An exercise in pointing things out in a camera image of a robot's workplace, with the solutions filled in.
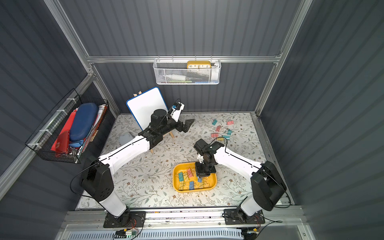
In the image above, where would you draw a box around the yellow plastic storage tray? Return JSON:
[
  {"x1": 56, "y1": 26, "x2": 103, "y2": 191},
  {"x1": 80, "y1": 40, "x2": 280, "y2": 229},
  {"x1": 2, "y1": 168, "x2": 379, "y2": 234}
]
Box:
[{"x1": 173, "y1": 163, "x2": 217, "y2": 193}]

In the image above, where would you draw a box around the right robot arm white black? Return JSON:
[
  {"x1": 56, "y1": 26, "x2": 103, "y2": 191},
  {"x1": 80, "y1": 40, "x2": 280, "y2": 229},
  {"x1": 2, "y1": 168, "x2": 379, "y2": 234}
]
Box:
[{"x1": 194, "y1": 139, "x2": 287, "y2": 222}]

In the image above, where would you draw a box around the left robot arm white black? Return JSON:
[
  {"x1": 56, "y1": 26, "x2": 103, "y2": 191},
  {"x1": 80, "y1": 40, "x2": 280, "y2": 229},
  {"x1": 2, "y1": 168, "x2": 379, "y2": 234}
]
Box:
[{"x1": 80, "y1": 108, "x2": 195, "y2": 219}]

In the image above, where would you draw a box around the translucent small plastic box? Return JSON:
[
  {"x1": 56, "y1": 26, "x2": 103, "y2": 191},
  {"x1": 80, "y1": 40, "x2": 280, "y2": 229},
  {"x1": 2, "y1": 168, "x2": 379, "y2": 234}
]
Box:
[{"x1": 119, "y1": 132, "x2": 135, "y2": 146}]

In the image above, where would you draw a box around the wooden easel stand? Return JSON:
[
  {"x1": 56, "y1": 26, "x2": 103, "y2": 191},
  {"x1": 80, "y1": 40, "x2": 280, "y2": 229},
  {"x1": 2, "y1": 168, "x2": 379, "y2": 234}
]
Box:
[{"x1": 134, "y1": 92, "x2": 174, "y2": 154}]

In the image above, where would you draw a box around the yellow clock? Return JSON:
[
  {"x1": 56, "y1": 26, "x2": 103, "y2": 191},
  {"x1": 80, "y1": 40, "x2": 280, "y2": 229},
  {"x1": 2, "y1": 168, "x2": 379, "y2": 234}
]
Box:
[{"x1": 187, "y1": 60, "x2": 212, "y2": 70}]

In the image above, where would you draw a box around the blue oval case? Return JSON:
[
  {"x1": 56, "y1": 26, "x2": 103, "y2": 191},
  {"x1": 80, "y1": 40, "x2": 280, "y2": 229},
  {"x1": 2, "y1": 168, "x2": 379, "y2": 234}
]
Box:
[{"x1": 70, "y1": 103, "x2": 99, "y2": 142}]

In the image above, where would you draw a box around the red folder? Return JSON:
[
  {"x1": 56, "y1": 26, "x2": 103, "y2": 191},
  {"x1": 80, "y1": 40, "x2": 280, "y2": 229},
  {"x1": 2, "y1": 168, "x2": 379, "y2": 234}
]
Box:
[{"x1": 51, "y1": 109, "x2": 78, "y2": 154}]

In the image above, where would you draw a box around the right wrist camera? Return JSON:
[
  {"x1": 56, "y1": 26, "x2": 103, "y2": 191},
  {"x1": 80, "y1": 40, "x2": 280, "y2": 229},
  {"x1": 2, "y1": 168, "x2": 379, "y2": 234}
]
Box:
[{"x1": 197, "y1": 153, "x2": 204, "y2": 164}]

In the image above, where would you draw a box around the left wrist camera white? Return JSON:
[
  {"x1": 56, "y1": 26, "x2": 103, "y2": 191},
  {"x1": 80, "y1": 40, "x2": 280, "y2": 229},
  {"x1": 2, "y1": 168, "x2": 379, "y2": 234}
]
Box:
[{"x1": 169, "y1": 101, "x2": 185, "y2": 122}]

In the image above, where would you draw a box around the small whiteboard blue frame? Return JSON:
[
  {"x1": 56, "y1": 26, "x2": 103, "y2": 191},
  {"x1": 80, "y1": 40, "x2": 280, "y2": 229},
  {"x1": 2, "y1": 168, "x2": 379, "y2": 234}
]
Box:
[{"x1": 126, "y1": 87, "x2": 168, "y2": 130}]

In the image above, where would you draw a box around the white wire wall basket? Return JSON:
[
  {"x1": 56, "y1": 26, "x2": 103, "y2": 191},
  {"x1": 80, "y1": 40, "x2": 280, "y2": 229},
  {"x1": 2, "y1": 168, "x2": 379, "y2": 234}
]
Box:
[{"x1": 153, "y1": 59, "x2": 222, "y2": 85}]

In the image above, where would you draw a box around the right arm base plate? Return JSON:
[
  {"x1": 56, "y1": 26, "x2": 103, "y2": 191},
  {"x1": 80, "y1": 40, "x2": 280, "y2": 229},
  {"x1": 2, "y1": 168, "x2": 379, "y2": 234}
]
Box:
[{"x1": 222, "y1": 209, "x2": 266, "y2": 225}]

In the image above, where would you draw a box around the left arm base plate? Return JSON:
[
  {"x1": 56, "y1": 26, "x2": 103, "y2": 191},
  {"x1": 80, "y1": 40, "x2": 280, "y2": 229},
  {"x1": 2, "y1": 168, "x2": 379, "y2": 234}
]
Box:
[{"x1": 103, "y1": 211, "x2": 146, "y2": 229}]

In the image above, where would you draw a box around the black wire side basket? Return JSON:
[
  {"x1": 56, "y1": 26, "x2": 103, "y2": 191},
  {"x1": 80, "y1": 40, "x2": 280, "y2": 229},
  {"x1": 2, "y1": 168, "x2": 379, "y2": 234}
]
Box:
[{"x1": 25, "y1": 89, "x2": 109, "y2": 164}]

